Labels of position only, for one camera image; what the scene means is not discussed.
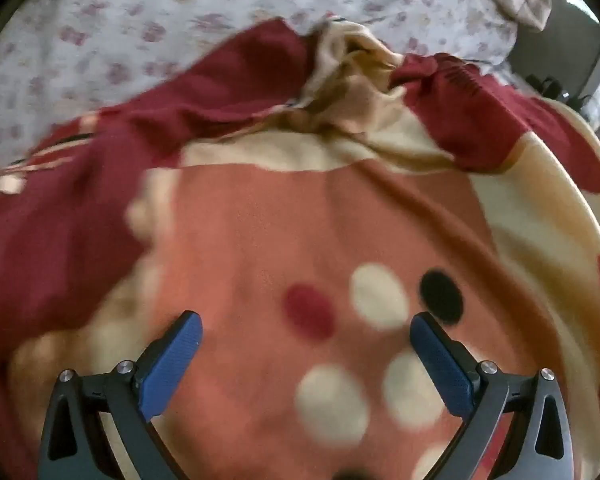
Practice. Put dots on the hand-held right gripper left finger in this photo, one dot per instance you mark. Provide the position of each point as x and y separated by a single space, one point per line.
172 360

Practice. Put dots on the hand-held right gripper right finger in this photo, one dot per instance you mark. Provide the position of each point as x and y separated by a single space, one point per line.
440 365

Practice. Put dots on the maroon garment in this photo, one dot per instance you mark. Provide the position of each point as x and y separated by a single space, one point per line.
70 240

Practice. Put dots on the printed polka dot blanket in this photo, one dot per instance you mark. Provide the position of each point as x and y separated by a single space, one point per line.
300 230

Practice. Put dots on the floral bed sheet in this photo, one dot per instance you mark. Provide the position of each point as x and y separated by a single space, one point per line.
180 25

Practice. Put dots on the dark furniture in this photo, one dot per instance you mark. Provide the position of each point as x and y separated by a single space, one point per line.
565 50

